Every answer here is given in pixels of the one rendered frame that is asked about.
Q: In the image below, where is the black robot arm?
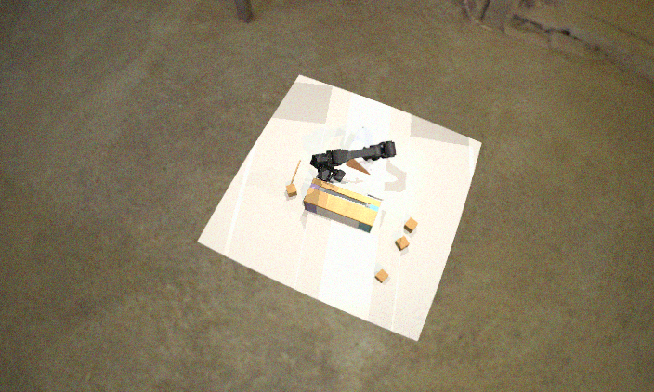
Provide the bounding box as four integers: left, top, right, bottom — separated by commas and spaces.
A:
312, 140, 397, 182

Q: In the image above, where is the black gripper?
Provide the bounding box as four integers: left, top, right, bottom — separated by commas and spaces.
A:
309, 159, 346, 182

